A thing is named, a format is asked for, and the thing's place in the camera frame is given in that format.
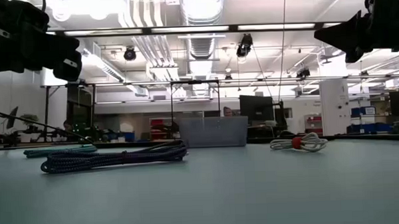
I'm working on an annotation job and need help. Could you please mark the black overhead camera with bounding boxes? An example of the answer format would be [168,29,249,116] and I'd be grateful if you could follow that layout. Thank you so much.
[235,33,255,59]

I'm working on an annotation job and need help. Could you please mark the black ceiling camera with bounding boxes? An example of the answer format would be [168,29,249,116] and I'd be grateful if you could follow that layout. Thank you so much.
[122,45,138,62]

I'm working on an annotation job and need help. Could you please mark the blue storage bins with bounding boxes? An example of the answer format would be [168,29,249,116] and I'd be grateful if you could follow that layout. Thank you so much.
[350,105,393,135]

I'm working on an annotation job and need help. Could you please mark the white USB-C cable red tie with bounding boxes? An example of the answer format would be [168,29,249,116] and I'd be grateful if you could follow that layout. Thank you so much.
[269,132,329,155]

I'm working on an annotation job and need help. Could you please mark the black diagonal frame rod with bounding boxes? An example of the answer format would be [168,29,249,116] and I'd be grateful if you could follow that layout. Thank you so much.
[0,103,94,148]

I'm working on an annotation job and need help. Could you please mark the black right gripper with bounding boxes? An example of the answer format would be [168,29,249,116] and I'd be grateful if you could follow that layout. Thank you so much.
[312,0,399,64]

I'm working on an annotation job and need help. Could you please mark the white pillar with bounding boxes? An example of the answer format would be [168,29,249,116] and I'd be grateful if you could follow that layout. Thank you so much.
[318,79,352,137]

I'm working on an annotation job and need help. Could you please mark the teal braided USB-C cable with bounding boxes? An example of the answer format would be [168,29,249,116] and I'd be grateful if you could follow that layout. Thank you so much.
[23,144,98,160]

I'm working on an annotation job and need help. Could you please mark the purple cable tie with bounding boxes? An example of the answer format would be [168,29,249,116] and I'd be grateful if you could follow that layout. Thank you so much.
[39,139,189,175]

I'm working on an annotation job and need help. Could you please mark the grey plastic bin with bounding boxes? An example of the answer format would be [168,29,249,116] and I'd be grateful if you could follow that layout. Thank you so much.
[177,115,250,150]

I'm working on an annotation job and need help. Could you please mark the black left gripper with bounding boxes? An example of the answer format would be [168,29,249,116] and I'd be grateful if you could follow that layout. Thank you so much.
[0,0,83,85]

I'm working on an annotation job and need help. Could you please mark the black hanging cable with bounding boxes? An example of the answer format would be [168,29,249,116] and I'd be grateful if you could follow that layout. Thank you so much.
[274,0,291,103]

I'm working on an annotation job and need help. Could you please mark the red shelf bins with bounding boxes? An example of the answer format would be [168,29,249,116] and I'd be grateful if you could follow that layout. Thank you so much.
[303,114,323,136]
[149,117,175,141]

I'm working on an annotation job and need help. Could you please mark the teal table mat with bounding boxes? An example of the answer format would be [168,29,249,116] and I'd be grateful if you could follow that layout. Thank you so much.
[0,136,399,224]

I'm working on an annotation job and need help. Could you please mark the black metal frame stand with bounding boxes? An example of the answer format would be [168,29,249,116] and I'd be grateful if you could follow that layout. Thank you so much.
[169,78,222,128]

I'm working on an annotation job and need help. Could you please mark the black overhead frame beam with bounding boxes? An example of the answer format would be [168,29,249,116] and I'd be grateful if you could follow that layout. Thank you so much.
[46,19,344,40]

